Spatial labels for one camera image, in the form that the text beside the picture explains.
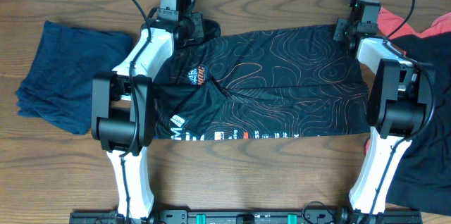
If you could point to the folded dark blue cloth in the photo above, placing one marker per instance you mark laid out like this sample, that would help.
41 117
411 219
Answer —
58 88

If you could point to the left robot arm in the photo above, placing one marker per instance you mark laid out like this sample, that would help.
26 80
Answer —
123 108

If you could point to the black orange-patterned jersey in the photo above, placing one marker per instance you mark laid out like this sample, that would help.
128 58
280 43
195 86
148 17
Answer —
296 82

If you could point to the black garment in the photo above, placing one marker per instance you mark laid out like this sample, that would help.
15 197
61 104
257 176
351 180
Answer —
422 178

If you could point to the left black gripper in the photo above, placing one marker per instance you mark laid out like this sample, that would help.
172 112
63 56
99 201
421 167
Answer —
199 24

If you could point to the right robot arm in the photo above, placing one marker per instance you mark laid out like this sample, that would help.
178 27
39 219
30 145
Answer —
400 107

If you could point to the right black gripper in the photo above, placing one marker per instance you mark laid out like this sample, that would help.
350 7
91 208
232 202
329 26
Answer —
339 33

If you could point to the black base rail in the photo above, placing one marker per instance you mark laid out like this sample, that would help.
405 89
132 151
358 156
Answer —
311 214

